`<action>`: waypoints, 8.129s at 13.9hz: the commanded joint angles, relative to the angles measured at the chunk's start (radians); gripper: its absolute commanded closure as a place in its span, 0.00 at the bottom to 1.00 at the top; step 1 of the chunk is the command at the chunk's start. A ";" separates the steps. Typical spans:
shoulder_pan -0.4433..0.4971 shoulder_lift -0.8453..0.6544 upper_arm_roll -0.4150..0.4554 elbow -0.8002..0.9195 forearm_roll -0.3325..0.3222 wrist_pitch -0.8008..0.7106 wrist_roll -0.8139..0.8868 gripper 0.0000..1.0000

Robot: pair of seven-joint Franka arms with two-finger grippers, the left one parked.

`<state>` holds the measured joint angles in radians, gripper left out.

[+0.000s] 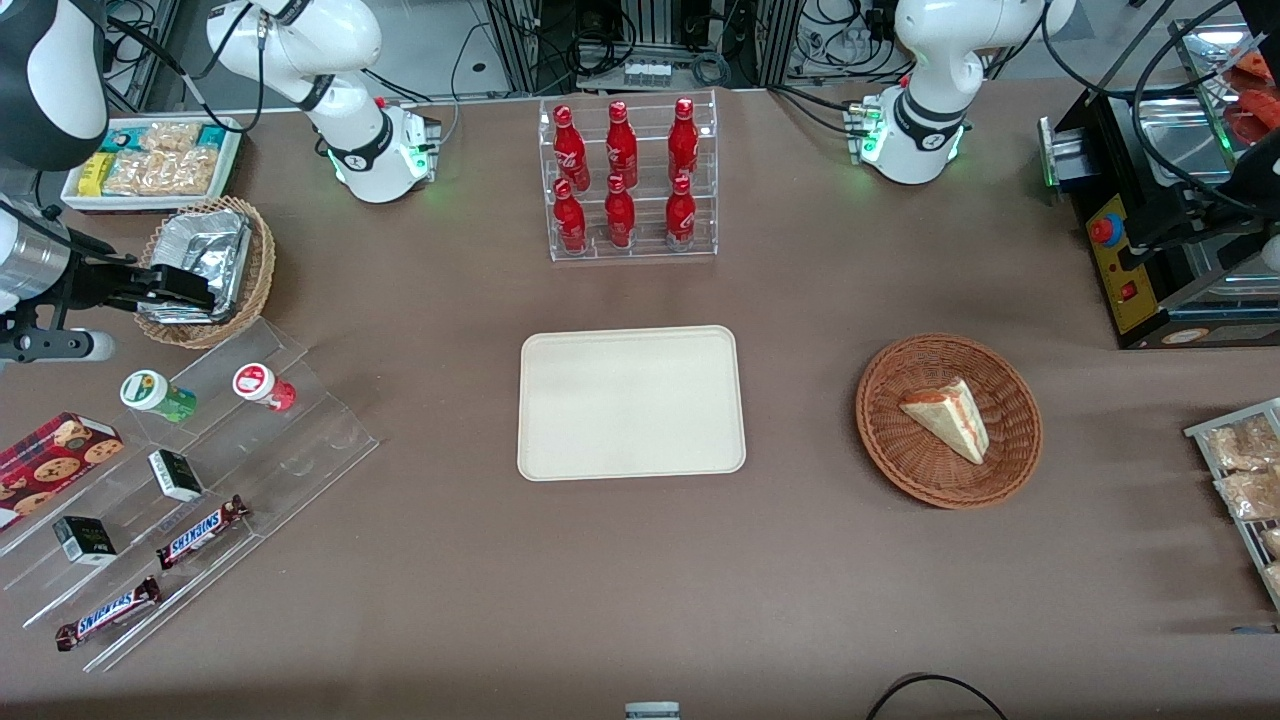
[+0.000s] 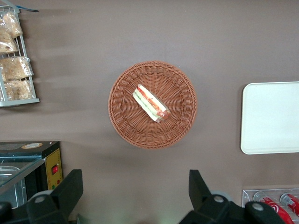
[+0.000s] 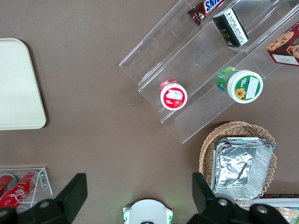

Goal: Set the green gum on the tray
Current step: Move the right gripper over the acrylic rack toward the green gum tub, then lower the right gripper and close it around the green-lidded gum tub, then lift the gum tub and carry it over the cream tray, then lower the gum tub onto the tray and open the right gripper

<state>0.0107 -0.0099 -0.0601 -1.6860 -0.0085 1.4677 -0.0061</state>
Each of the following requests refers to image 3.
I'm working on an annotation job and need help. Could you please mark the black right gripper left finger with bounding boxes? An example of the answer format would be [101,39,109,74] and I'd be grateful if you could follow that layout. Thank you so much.
[0,172,88,224]

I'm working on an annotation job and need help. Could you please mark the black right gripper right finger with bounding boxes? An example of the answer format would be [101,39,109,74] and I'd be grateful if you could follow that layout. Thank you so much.
[186,172,290,224]

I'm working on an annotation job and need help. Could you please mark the green gum container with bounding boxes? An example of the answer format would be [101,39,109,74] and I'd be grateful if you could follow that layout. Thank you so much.
[216,66,264,104]

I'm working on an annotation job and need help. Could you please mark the red gum container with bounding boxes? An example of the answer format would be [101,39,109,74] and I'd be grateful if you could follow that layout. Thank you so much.
[159,78,188,110]

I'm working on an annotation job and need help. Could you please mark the cream plastic tray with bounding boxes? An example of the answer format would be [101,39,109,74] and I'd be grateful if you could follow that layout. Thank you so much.
[0,38,47,130]

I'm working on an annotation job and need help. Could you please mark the clear acrylic bottle rack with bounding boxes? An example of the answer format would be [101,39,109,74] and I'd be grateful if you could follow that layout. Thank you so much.
[0,167,53,210]

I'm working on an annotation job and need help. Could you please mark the red cola bottle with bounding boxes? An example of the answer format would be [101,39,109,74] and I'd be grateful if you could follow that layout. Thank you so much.
[0,174,17,198]
[0,171,40,209]

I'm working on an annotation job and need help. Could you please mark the stack of foil trays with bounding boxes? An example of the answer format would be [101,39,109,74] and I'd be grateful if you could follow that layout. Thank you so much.
[210,136,276,201]

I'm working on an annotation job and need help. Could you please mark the white snack bin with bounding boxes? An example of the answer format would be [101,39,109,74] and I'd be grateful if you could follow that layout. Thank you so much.
[238,193,299,224]

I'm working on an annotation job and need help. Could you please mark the light wicker basket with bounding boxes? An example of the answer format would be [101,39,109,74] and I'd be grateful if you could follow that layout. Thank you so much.
[199,120,278,201]

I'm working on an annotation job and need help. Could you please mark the clear bag of crackers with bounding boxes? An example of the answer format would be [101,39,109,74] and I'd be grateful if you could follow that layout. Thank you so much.
[278,206,299,224]

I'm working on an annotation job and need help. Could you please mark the clear acrylic stepped shelf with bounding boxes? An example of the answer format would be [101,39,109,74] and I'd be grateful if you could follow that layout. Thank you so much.
[118,0,299,144]

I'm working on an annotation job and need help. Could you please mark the red cookie box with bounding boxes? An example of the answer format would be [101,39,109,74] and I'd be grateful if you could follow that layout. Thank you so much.
[266,20,299,68]

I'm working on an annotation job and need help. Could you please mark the small black box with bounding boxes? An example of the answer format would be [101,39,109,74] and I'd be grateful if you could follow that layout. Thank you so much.
[212,7,249,48]

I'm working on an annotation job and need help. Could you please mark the Snickers chocolate bar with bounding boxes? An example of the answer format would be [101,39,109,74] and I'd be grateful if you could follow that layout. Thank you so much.
[187,0,225,26]

